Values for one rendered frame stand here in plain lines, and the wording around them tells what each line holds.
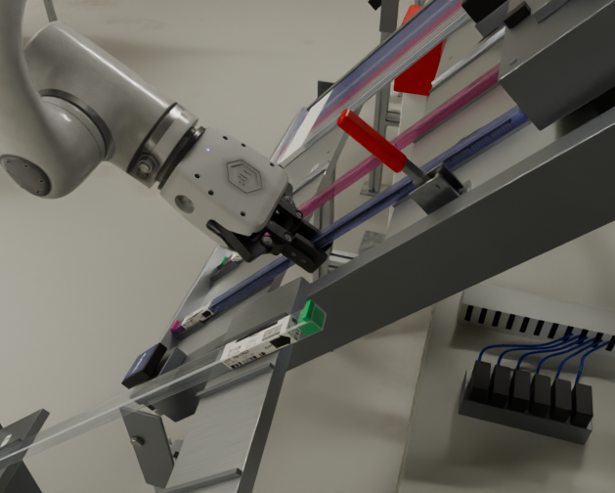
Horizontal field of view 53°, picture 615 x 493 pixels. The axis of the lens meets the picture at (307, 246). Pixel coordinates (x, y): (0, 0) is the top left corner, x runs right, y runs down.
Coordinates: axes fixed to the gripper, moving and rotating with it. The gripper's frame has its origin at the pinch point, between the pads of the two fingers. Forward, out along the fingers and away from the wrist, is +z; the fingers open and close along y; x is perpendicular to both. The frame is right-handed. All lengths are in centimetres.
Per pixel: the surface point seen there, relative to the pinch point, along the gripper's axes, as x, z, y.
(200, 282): 25.0, -4.9, 8.2
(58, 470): 110, -2, 6
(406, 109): 31, 17, 94
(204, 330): 18.7, -2.2, -2.4
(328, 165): 6.6, -0.1, 22.1
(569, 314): 3.2, 41.0, 23.2
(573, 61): -31.6, 2.0, -6.0
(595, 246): 4, 48, 45
